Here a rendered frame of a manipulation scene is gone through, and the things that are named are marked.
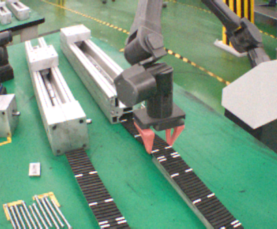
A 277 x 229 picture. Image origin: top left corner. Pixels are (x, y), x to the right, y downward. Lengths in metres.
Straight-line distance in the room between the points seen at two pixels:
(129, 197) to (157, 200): 0.06
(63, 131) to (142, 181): 0.23
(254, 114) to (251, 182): 0.26
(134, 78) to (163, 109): 0.11
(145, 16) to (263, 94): 0.41
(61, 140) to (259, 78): 0.55
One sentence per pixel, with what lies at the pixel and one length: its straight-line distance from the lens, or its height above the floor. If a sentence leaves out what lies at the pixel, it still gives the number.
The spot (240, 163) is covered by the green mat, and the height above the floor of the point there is 0.78.
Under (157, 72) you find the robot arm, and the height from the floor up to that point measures 1.01.
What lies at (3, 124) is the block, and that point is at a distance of 0.99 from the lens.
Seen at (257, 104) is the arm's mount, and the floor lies 0.86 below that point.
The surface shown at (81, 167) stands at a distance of 0.78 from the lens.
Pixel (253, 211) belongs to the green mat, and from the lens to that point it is 0.72.
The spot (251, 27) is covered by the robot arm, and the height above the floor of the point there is 1.04.
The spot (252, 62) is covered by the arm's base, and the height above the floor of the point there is 0.93.
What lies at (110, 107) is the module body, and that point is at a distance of 0.96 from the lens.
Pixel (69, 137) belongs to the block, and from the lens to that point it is 0.86.
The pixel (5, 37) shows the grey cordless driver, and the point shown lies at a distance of 1.38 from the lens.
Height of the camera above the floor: 1.28
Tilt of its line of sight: 29 degrees down
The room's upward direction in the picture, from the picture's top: 1 degrees counter-clockwise
